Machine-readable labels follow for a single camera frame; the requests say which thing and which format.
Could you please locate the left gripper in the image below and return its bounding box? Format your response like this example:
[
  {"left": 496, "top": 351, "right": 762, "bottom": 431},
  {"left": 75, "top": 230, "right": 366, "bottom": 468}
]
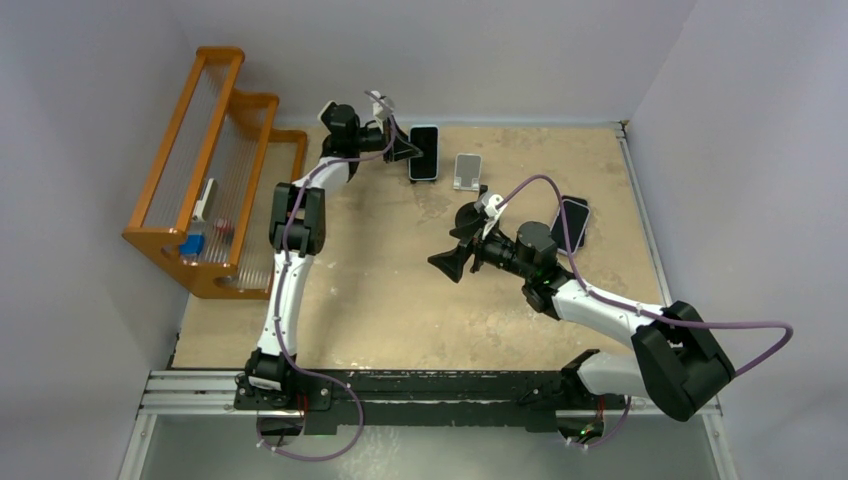
[{"left": 352, "top": 117, "right": 423, "bottom": 164}]

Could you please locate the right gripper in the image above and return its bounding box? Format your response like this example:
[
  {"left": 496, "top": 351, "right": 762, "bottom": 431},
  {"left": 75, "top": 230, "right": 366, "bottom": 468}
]
[{"left": 429, "top": 215, "right": 534, "bottom": 283}]

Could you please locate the silver phone stand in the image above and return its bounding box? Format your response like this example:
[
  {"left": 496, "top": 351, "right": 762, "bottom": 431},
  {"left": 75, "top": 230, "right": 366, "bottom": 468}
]
[{"left": 453, "top": 153, "right": 483, "bottom": 192}]

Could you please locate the white smartphone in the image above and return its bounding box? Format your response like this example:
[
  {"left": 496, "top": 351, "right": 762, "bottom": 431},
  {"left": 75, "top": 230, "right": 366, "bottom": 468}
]
[{"left": 317, "top": 100, "right": 336, "bottom": 126}]

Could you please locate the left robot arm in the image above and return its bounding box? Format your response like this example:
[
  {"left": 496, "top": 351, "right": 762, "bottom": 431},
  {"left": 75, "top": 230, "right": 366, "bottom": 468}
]
[{"left": 237, "top": 95, "right": 418, "bottom": 409}]

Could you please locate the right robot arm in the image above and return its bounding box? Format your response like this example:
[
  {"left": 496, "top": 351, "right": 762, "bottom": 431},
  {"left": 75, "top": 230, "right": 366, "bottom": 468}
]
[{"left": 427, "top": 203, "right": 737, "bottom": 421}]

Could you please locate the black round base stand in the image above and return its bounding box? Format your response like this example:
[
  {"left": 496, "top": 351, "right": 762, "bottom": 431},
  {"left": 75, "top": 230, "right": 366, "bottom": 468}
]
[{"left": 454, "top": 184, "right": 489, "bottom": 228}]

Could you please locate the orange wooden rack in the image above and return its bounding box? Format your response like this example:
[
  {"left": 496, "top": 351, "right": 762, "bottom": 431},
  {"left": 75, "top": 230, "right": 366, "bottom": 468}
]
[{"left": 122, "top": 46, "right": 308, "bottom": 300}]

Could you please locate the white item in rack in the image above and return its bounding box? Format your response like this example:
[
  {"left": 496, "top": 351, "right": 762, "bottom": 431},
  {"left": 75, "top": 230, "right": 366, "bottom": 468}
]
[{"left": 191, "top": 178, "right": 218, "bottom": 222}]

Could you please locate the blue block in rack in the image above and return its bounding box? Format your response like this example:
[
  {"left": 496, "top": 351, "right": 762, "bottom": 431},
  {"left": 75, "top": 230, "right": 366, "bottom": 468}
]
[{"left": 178, "top": 234, "right": 205, "bottom": 258}]

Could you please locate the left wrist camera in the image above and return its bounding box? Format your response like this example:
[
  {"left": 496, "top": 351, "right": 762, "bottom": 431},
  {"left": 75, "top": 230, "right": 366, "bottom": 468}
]
[{"left": 366, "top": 90, "right": 395, "bottom": 128}]

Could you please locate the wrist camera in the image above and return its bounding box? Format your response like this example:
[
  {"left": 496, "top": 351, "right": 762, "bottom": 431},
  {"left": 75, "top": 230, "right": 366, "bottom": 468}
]
[
  {"left": 477, "top": 192, "right": 508, "bottom": 239},
  {"left": 366, "top": 90, "right": 395, "bottom": 128}
]

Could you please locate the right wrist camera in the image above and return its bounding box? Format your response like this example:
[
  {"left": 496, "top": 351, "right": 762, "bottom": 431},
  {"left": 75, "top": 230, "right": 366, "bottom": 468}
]
[{"left": 477, "top": 192, "right": 508, "bottom": 239}]

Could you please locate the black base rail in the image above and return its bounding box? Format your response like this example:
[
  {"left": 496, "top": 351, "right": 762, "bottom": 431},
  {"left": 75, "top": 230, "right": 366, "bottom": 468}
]
[{"left": 233, "top": 366, "right": 625, "bottom": 435}]

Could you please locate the aluminium frame rail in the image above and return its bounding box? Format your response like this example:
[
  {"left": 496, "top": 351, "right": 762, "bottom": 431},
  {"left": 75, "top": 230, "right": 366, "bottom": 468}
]
[{"left": 119, "top": 370, "right": 737, "bottom": 480}]

